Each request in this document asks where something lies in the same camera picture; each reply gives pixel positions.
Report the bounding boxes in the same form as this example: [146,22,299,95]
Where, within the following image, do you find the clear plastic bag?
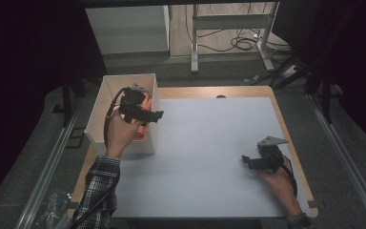
[33,189,74,229]

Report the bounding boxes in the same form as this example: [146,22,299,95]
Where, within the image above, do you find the pale table mat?
[111,96,313,219]

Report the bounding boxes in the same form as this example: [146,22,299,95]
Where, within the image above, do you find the gray metal desk frame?
[190,2,280,74]

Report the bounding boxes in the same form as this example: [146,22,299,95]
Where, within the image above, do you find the person's right hand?
[256,158,303,219]

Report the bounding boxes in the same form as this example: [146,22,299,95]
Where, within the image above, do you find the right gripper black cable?
[280,155,299,198]

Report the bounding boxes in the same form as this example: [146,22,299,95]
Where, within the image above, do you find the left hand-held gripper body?
[118,84,151,124]

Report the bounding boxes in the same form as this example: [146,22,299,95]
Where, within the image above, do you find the white box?
[84,73,160,156]

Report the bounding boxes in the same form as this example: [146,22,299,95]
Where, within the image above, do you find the black floor cables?
[185,3,292,55]

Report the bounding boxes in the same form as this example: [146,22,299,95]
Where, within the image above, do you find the white cabinet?
[85,5,171,55]

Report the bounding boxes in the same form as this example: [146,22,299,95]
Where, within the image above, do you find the person's left hand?
[106,109,142,158]

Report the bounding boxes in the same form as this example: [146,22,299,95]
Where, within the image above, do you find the black metal stand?
[51,75,88,128]

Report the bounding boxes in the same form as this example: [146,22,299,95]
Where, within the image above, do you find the aluminium rail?
[13,100,84,229]
[307,94,366,229]

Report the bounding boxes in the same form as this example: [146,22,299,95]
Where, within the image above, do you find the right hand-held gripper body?
[256,135,290,175]

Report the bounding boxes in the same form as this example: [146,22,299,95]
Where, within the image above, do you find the white power strip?
[280,64,299,79]

